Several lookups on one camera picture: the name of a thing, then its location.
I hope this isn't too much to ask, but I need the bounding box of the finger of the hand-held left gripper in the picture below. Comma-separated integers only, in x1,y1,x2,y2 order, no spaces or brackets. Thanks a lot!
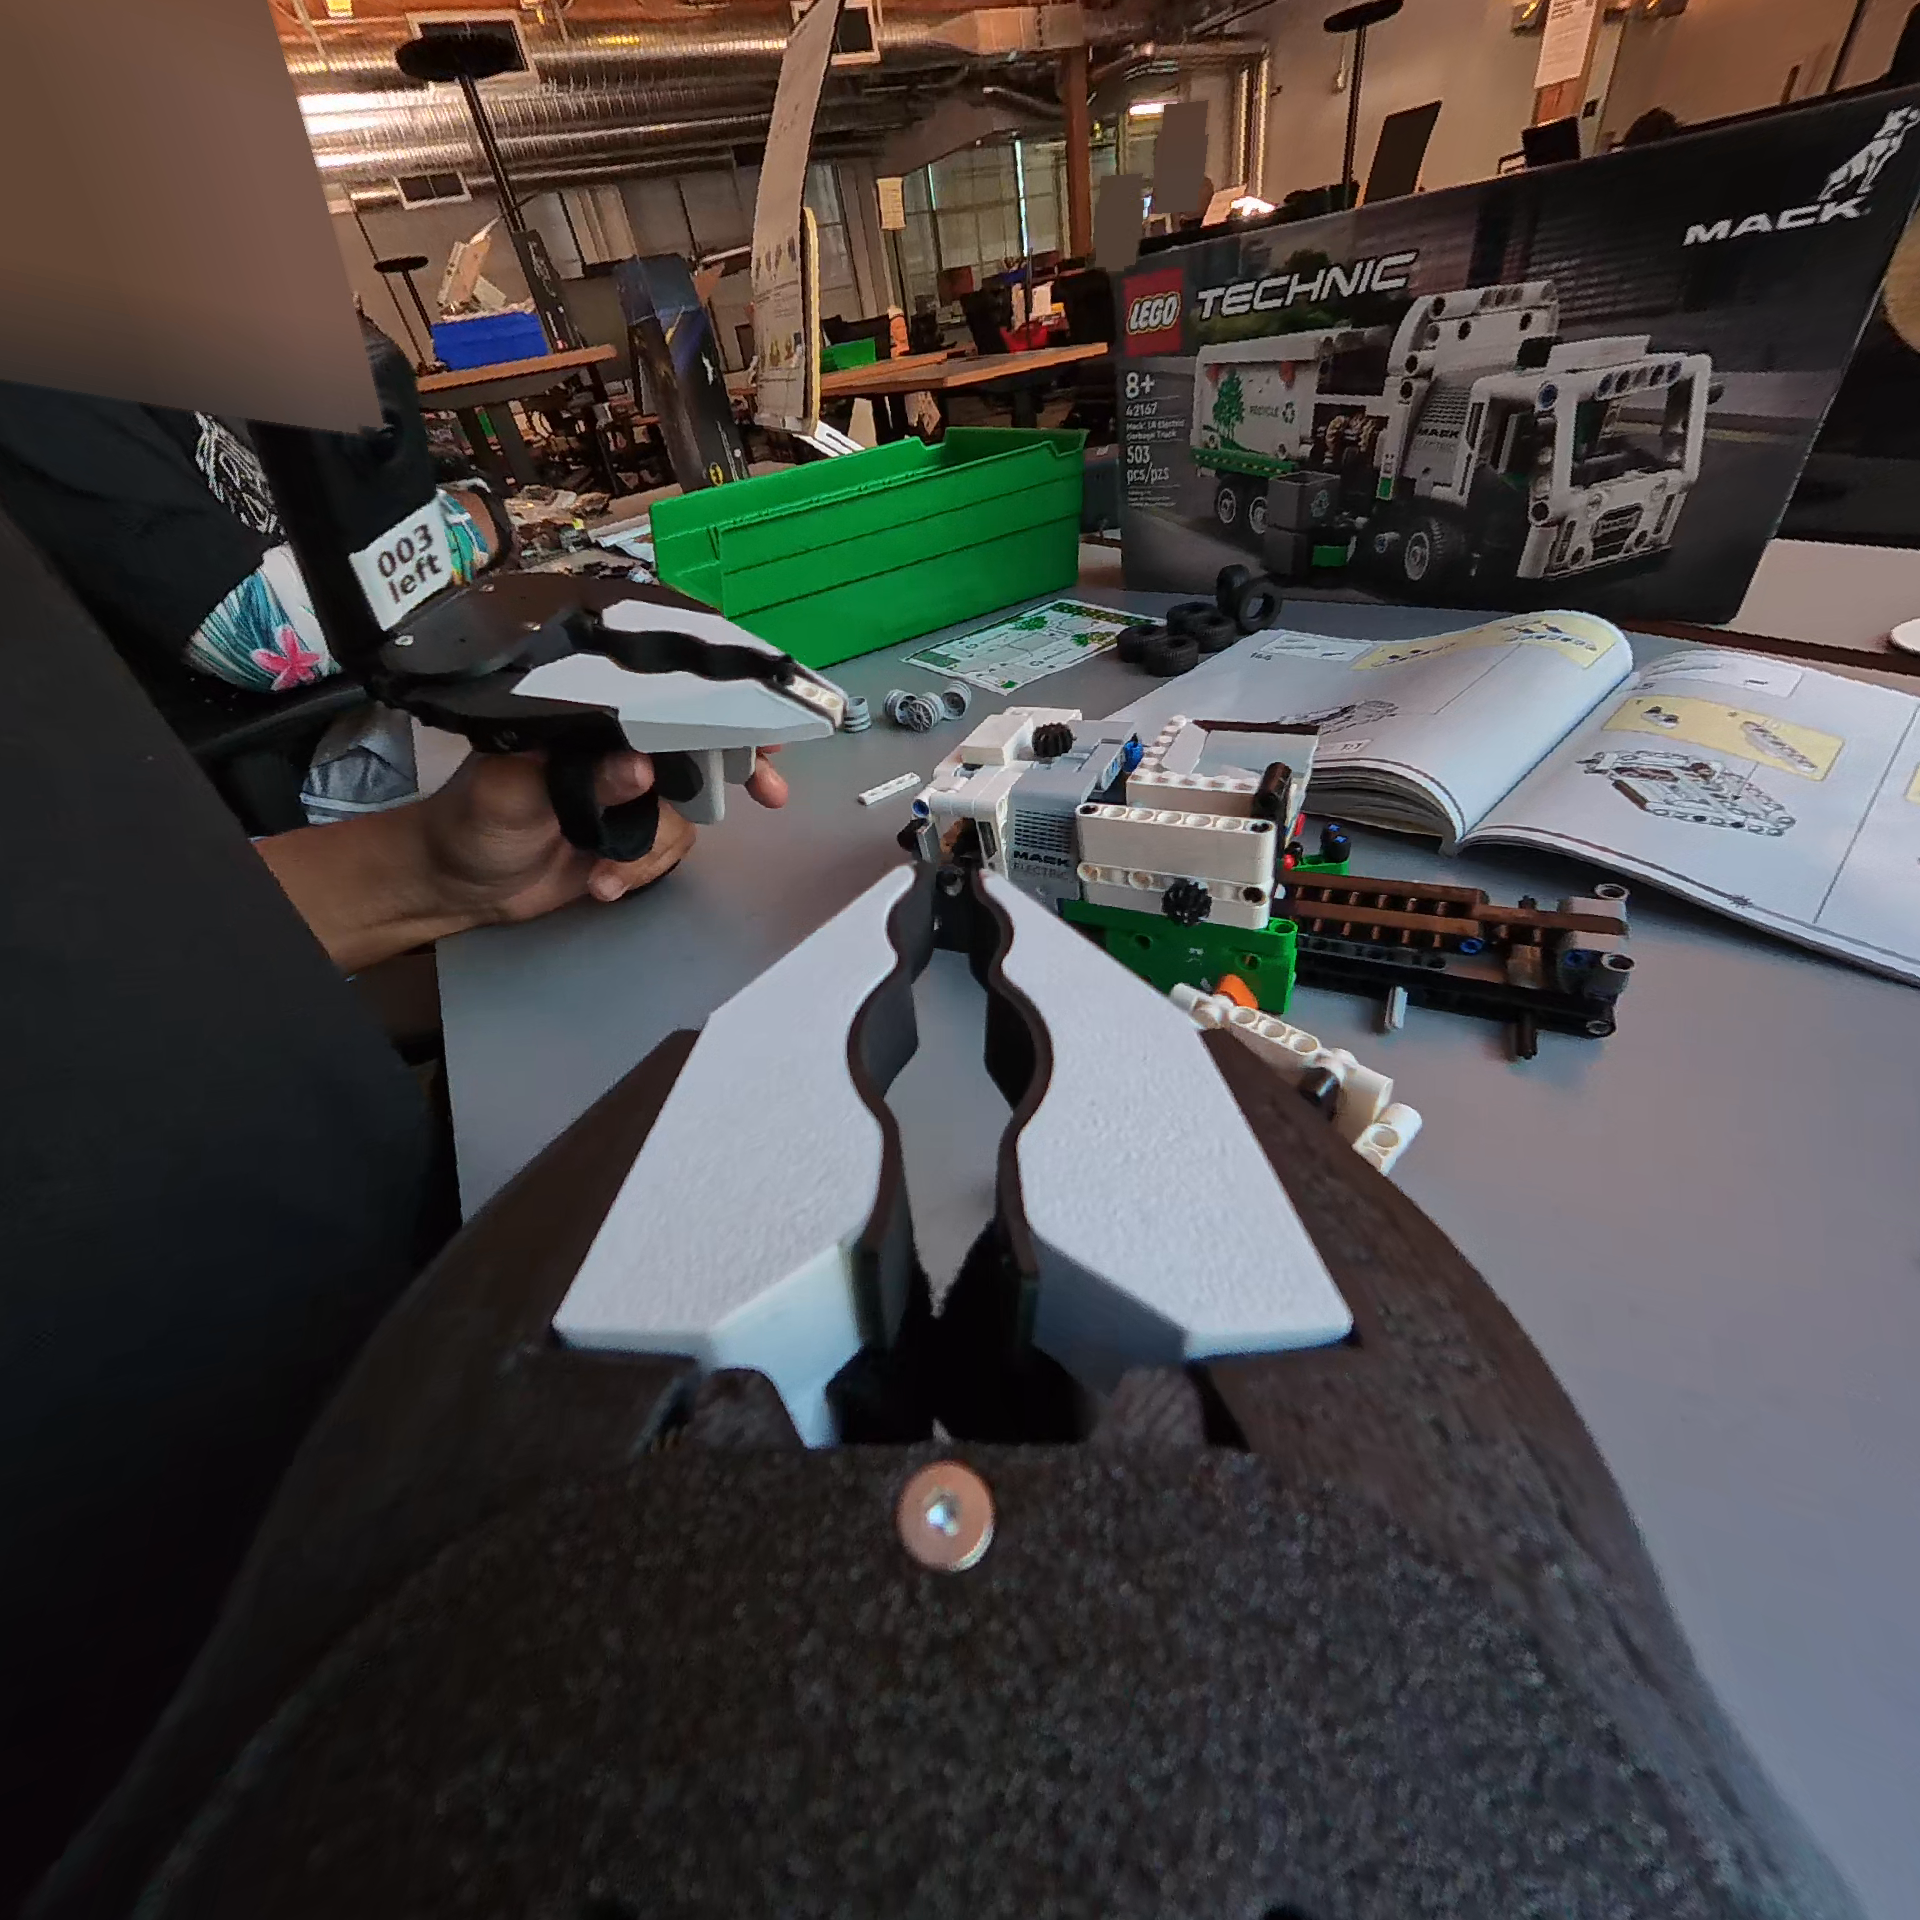
574,592,851,730
507,656,836,753

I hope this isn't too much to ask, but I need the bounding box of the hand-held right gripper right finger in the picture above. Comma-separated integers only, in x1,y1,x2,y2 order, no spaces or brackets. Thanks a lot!
971,871,1358,1363

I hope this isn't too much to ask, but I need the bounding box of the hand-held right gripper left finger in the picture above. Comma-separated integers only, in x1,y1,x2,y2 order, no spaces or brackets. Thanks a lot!
550,864,923,1448

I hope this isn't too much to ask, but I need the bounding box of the partly built lego truck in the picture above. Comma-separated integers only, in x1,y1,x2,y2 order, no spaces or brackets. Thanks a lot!
901,703,1637,1057

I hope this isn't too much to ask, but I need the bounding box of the white lego panel subassembly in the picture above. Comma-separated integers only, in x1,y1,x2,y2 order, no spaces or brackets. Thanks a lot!
1171,976,1421,1174

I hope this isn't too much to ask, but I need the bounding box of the dark printed lego box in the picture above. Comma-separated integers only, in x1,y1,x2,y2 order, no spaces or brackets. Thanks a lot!
1113,82,1920,623

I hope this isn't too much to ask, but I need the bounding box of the person's left hand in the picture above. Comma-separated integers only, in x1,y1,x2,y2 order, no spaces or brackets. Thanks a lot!
427,743,792,927

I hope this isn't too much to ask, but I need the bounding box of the green plastic bin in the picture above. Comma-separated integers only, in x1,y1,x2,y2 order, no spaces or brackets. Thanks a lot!
647,425,1086,669

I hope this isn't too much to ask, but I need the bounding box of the tall dark printed box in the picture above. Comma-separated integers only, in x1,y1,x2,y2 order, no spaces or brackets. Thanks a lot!
614,251,751,494

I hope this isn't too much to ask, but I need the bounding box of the green sticker sheet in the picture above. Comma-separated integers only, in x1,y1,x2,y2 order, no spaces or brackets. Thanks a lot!
902,597,1164,694

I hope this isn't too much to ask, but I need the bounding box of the wooden work table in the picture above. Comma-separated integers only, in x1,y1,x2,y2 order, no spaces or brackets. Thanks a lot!
415,342,620,453
815,342,1113,440

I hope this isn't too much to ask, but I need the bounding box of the black floor lamp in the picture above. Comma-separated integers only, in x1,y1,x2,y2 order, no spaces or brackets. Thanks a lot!
392,30,577,360

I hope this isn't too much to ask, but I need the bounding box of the open instruction booklet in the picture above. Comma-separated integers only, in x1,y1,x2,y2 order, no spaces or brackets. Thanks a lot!
1183,608,1920,985

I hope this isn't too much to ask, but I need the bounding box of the black monitor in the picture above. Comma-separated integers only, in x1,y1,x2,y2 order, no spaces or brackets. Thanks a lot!
1358,103,1445,202

